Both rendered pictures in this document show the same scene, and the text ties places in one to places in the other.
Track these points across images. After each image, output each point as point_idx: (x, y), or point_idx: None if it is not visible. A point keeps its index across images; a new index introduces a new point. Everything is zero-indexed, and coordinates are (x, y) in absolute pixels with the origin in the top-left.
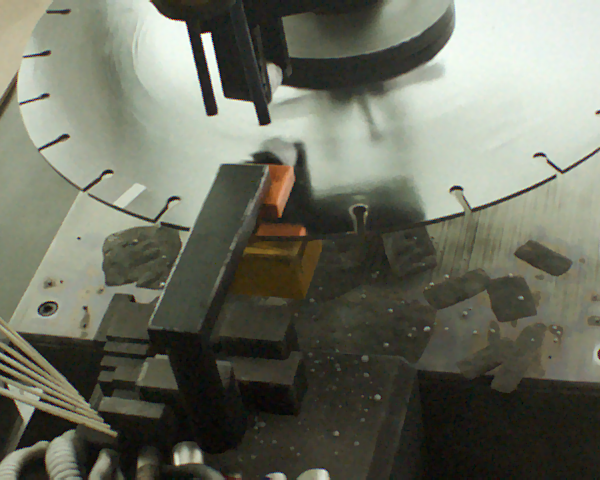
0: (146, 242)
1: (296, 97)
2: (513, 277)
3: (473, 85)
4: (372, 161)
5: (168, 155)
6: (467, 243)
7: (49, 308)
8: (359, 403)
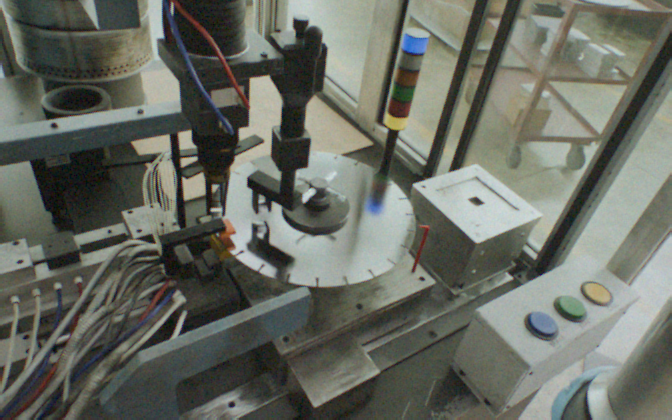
0: None
1: (273, 218)
2: None
3: (306, 248)
4: (261, 244)
5: (234, 208)
6: (300, 286)
7: None
8: (215, 293)
